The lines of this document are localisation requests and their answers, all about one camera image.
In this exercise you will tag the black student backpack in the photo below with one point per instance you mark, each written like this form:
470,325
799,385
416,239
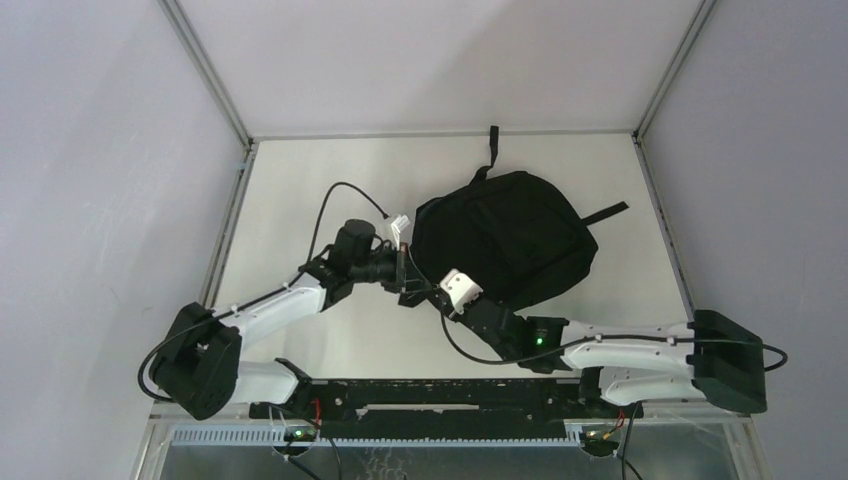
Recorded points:
516,235

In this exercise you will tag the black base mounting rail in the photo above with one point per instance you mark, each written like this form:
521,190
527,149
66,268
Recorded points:
465,407

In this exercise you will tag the white slotted cable duct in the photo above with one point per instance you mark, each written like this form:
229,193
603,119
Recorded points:
266,435

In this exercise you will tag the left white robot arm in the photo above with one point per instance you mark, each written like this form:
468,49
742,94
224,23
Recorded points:
200,365

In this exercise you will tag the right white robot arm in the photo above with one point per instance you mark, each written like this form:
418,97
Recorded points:
710,358

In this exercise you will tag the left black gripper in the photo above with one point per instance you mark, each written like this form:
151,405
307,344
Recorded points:
405,276

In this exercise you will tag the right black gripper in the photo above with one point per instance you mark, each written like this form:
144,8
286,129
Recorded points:
462,306

